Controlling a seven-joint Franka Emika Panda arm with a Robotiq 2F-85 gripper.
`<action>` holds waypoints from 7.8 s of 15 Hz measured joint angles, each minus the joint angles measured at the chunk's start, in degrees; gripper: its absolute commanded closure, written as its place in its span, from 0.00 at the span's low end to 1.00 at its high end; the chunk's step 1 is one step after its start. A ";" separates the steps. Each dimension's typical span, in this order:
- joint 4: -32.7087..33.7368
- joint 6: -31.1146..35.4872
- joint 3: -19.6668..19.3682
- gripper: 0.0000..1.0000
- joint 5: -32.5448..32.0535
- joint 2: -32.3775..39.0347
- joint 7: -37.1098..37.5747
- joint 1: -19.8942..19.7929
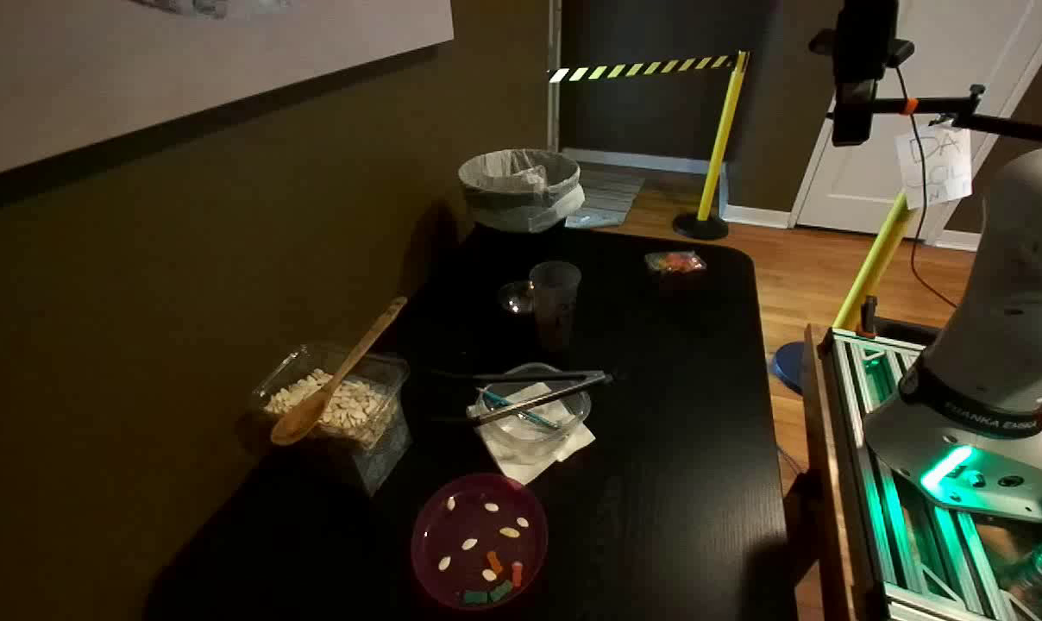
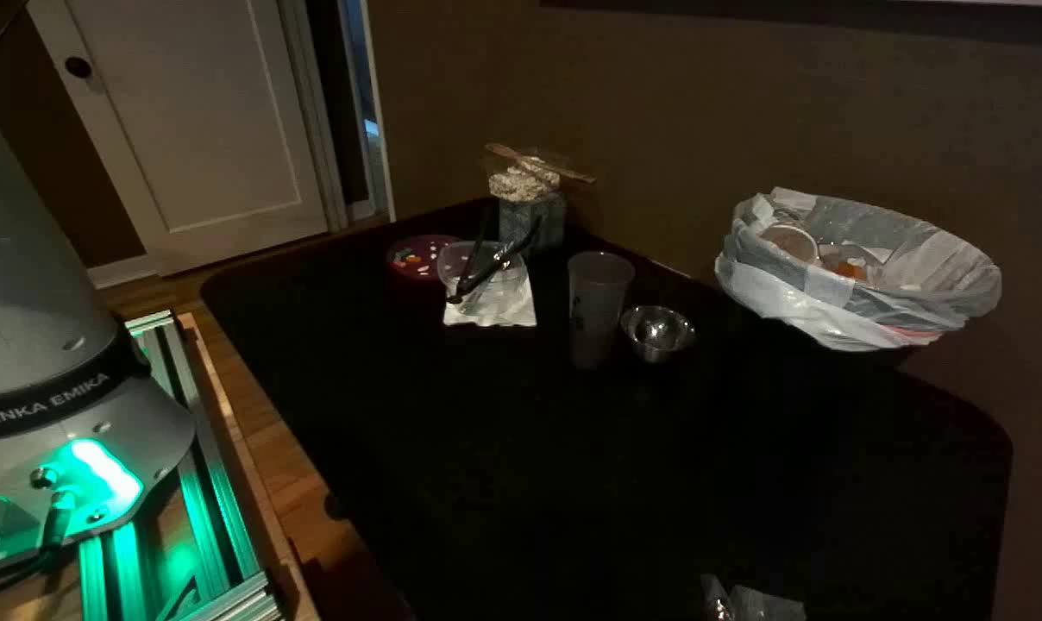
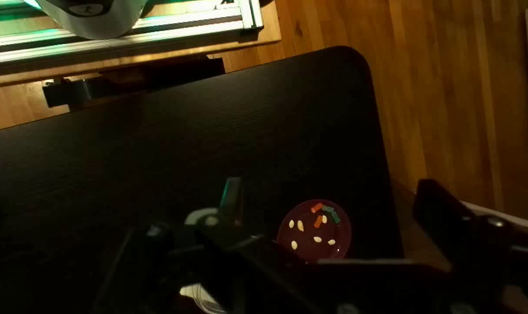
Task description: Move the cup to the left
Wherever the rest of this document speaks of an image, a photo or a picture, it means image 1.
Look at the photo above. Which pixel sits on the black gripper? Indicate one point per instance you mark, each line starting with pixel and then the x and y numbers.
pixel 863 35

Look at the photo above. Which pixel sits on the clear plastic cup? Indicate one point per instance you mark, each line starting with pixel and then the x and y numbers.
pixel 553 290

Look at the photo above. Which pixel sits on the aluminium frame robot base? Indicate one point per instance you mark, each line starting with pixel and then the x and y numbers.
pixel 937 523

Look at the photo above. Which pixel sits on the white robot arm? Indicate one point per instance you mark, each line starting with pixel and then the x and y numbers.
pixel 966 426

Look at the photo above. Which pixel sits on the white paper sheet hanging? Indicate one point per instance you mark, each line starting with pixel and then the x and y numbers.
pixel 937 167

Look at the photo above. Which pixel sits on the yellow black barrier tape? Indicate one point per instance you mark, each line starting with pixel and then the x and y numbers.
pixel 645 70

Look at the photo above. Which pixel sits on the small colourful candy packet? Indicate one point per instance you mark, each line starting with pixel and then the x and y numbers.
pixel 676 263

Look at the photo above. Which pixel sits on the trash bin with white liner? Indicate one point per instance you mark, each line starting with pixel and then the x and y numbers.
pixel 524 190

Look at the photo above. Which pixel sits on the small glass bowl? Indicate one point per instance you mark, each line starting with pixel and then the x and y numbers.
pixel 515 300

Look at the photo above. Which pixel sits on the black tongs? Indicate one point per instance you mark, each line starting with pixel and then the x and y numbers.
pixel 524 390

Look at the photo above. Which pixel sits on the clear glass dish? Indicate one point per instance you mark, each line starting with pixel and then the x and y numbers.
pixel 550 419

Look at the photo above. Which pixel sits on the white paper napkin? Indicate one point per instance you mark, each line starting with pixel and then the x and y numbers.
pixel 527 457

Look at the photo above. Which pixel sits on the clear container with popcorn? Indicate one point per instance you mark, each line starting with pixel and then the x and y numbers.
pixel 365 433

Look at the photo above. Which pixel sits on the purple plate with candies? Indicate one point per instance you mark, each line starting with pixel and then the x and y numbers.
pixel 478 542

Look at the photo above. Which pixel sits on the wooden spoon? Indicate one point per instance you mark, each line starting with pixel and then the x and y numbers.
pixel 298 422

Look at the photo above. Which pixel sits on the black camera on stand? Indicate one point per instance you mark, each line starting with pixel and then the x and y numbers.
pixel 862 102

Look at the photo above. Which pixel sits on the yellow stanchion post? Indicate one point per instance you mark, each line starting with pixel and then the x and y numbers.
pixel 707 218
pixel 887 239

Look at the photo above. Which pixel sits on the white whiteboard on wall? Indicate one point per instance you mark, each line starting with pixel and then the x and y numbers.
pixel 87 70

